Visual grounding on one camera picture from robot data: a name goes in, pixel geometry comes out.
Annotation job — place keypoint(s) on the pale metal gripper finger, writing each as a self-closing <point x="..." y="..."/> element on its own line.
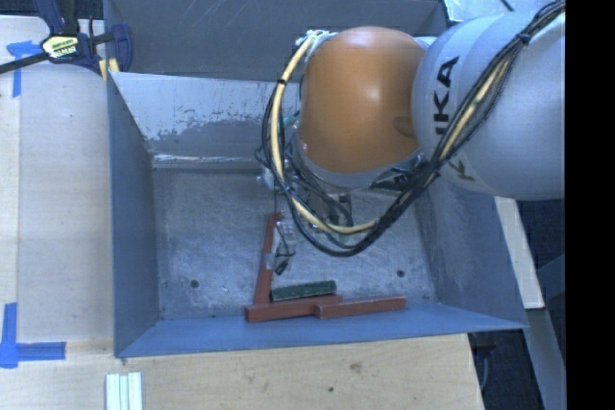
<point x="288" y="233"/>
<point x="281" y="263"/>

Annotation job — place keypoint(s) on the red-brown flat block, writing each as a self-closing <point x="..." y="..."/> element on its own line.
<point x="283" y="311"/>
<point x="365" y="306"/>
<point x="265" y="269"/>

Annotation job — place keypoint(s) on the dark green flat block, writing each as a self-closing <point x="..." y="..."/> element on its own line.
<point x="302" y="290"/>

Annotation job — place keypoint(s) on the grey metal bin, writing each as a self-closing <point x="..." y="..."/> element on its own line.
<point x="206" y="225"/>

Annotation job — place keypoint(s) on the pale wood board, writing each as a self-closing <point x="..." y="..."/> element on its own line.
<point x="62" y="206"/>

